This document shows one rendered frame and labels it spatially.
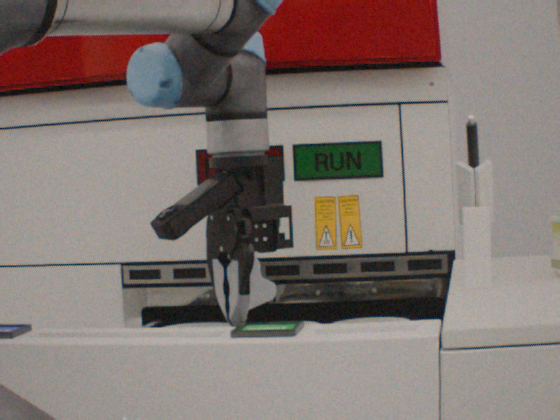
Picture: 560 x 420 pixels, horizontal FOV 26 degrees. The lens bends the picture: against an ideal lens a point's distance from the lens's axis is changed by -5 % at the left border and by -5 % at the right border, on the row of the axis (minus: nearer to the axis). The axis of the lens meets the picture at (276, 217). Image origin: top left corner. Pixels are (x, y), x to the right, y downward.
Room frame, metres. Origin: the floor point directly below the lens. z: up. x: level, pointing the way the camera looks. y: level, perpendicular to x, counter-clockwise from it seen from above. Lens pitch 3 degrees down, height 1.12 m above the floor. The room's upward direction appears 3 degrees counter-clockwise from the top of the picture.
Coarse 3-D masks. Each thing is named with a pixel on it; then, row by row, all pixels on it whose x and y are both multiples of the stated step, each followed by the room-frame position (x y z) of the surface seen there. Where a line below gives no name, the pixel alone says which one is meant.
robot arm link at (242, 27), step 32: (0, 0) 1.07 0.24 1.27; (32, 0) 1.10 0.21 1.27; (64, 0) 1.14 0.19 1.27; (96, 0) 1.17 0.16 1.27; (128, 0) 1.21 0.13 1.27; (160, 0) 1.24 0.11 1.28; (192, 0) 1.28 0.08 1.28; (224, 0) 1.32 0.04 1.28; (256, 0) 1.35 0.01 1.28; (0, 32) 1.08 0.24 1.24; (32, 32) 1.12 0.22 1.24; (64, 32) 1.17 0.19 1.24; (96, 32) 1.21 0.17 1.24; (128, 32) 1.25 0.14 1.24; (160, 32) 1.28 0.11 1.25; (192, 32) 1.32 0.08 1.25; (224, 32) 1.36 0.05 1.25; (256, 32) 1.40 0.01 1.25
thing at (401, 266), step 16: (416, 256) 1.64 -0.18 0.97; (432, 256) 1.64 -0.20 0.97; (128, 272) 1.70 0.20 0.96; (144, 272) 1.70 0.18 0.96; (160, 272) 1.70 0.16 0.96; (176, 272) 1.70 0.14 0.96; (192, 272) 1.69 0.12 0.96; (208, 272) 1.68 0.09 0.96; (272, 272) 1.68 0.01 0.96; (288, 272) 1.67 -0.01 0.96; (304, 272) 1.66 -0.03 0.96; (320, 272) 1.67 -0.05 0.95; (336, 272) 1.66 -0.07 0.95; (352, 272) 1.65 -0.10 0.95; (368, 272) 1.65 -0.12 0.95; (384, 272) 1.65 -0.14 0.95; (400, 272) 1.64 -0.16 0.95; (416, 272) 1.64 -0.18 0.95; (432, 272) 1.64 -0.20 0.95
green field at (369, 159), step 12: (360, 144) 1.65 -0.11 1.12; (372, 144) 1.65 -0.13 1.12; (300, 156) 1.66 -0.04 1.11; (312, 156) 1.66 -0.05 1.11; (324, 156) 1.66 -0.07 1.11; (336, 156) 1.66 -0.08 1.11; (348, 156) 1.65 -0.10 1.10; (360, 156) 1.65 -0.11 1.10; (372, 156) 1.65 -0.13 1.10; (300, 168) 1.66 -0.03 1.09; (312, 168) 1.66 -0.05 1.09; (324, 168) 1.66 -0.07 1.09; (336, 168) 1.66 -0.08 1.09; (348, 168) 1.65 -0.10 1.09; (360, 168) 1.65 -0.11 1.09; (372, 168) 1.65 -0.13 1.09
